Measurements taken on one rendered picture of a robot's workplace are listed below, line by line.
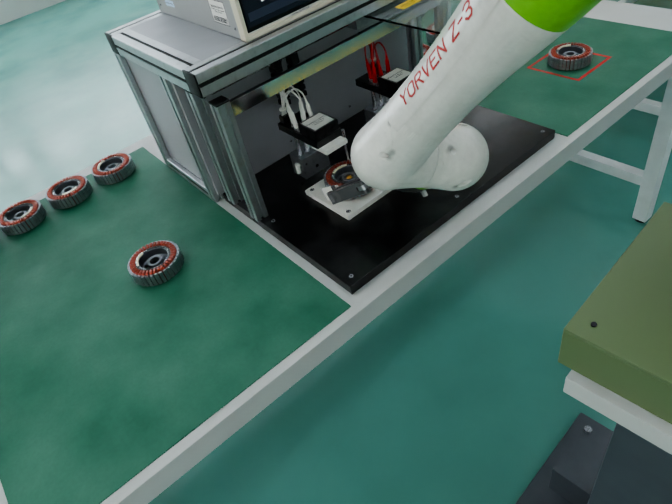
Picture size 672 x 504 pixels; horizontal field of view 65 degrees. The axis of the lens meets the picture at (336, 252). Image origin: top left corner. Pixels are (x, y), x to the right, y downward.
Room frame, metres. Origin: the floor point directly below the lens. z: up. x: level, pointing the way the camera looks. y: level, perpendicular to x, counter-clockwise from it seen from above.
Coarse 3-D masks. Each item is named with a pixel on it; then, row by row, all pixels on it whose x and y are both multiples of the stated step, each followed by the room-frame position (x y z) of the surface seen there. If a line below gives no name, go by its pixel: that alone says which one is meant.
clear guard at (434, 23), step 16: (400, 0) 1.21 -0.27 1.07; (432, 0) 1.16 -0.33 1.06; (448, 0) 1.14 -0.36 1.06; (368, 16) 1.16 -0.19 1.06; (384, 16) 1.13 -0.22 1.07; (400, 16) 1.11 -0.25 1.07; (416, 16) 1.09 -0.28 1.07; (432, 16) 1.07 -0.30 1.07; (448, 16) 1.05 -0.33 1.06; (432, 32) 1.00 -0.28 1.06
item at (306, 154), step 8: (296, 152) 1.09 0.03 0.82; (304, 152) 1.08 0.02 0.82; (312, 152) 1.07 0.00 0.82; (320, 152) 1.08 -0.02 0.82; (296, 160) 1.07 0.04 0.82; (304, 160) 1.05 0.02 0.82; (312, 160) 1.06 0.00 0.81; (320, 160) 1.07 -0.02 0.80; (328, 160) 1.09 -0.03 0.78; (304, 168) 1.05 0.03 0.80; (312, 168) 1.06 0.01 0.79; (320, 168) 1.07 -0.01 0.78; (304, 176) 1.05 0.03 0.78
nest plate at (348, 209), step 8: (320, 184) 1.00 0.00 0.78; (312, 192) 0.98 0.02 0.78; (320, 192) 0.97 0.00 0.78; (376, 192) 0.92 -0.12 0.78; (384, 192) 0.92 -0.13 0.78; (320, 200) 0.94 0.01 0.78; (352, 200) 0.91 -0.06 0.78; (360, 200) 0.91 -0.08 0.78; (368, 200) 0.90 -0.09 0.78; (376, 200) 0.90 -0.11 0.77; (336, 208) 0.90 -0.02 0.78; (344, 208) 0.89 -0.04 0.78; (352, 208) 0.88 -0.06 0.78; (360, 208) 0.88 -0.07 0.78; (344, 216) 0.87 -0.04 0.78; (352, 216) 0.87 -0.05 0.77
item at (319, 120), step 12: (300, 120) 1.09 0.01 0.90; (312, 120) 1.04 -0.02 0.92; (324, 120) 1.03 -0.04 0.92; (336, 120) 1.02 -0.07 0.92; (288, 132) 1.08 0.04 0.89; (300, 132) 1.04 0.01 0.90; (312, 132) 1.00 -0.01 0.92; (324, 132) 1.00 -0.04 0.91; (336, 132) 1.01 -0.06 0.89; (312, 144) 1.00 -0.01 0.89; (324, 144) 0.99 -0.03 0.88; (336, 144) 0.99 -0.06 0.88
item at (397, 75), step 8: (376, 72) 1.24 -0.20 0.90; (384, 72) 1.23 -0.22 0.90; (392, 72) 1.17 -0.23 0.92; (400, 72) 1.16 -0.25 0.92; (408, 72) 1.15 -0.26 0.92; (360, 80) 1.22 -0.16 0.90; (368, 80) 1.21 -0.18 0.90; (384, 80) 1.15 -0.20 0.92; (392, 80) 1.13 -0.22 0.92; (400, 80) 1.12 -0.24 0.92; (368, 88) 1.19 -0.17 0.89; (376, 88) 1.17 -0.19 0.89; (384, 88) 1.15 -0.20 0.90; (392, 88) 1.13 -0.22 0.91
